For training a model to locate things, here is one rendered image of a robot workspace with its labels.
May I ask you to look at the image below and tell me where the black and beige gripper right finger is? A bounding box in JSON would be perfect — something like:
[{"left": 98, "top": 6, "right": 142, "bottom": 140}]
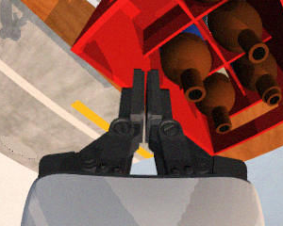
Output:
[{"left": 145, "top": 69, "right": 247, "bottom": 180}]

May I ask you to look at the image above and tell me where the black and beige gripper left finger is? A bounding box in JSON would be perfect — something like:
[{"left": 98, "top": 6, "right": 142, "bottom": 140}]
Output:
[{"left": 39, "top": 69, "right": 144, "bottom": 176}]

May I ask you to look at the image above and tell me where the red crate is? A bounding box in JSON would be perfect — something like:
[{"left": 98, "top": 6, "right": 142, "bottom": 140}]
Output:
[{"left": 71, "top": 0, "right": 283, "bottom": 156}]

